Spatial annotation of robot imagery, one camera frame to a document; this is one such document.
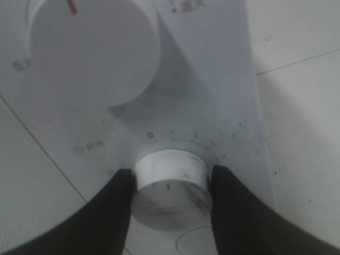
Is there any white timer knob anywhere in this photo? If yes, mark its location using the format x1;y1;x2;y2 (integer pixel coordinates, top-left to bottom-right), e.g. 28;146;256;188
131;149;213;231

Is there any round white door button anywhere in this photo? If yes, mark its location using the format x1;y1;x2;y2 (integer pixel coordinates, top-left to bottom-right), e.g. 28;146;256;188
175;226;218;255

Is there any white upper power knob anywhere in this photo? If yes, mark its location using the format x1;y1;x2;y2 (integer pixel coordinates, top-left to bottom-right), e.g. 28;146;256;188
27;1;161;107

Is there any white microwave oven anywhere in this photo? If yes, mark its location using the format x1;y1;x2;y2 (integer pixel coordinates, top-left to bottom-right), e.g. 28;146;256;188
1;1;275;254

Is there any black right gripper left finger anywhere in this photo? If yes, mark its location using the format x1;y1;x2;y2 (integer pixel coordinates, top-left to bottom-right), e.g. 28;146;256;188
7;169;134;254

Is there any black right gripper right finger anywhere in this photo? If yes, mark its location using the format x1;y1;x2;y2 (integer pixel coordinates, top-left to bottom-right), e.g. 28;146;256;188
211;165;339;254

